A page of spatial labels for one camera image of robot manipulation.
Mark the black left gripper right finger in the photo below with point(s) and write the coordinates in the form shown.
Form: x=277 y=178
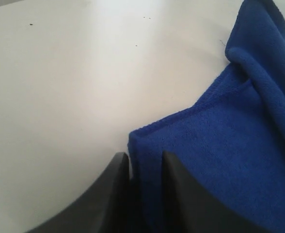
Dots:
x=205 y=201

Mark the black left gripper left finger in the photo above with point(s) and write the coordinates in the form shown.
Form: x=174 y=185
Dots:
x=102 y=208

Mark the blue towel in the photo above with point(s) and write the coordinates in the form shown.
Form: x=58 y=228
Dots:
x=232 y=140

